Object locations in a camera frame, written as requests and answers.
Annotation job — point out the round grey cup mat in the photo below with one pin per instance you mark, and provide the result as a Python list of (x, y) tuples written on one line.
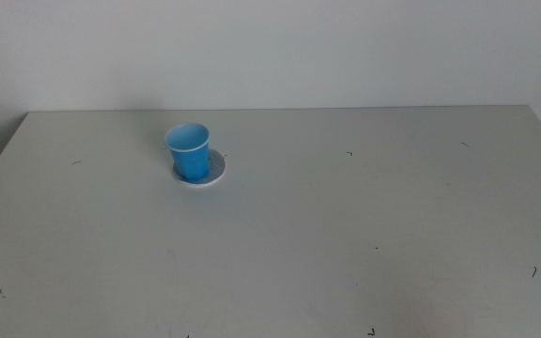
[(216, 165)]

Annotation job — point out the blue plastic cup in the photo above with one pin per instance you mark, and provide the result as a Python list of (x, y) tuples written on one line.
[(191, 162)]

